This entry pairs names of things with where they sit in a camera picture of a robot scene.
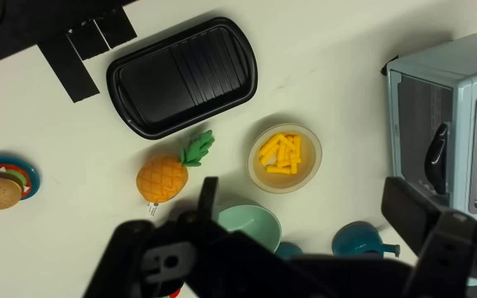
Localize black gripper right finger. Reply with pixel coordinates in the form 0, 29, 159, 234
380, 173, 477, 298

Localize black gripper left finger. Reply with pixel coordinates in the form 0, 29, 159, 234
83, 175, 252, 298

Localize yellow toy potato fries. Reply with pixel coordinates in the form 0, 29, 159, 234
257, 130, 305, 176

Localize white bowl of yellow fries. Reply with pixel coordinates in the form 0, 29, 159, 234
247, 122, 325, 193

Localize mint green bowl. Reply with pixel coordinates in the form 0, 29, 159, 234
216, 203, 284, 253

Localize small blue plate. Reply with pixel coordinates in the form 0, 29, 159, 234
0, 153, 42, 201

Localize orange toy pineapple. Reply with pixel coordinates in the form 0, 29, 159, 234
134, 128, 217, 205

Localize light blue toy oven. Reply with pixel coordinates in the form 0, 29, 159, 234
381, 31, 477, 229

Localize black rectangular tray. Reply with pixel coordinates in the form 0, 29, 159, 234
105, 14, 260, 140

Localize long black tape strip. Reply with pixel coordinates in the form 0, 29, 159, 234
37, 32, 101, 104

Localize square black tape piece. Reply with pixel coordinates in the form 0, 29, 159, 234
65, 17, 111, 60
95, 3, 139, 49

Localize teal kettle grey handle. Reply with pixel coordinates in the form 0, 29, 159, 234
332, 219, 403, 259

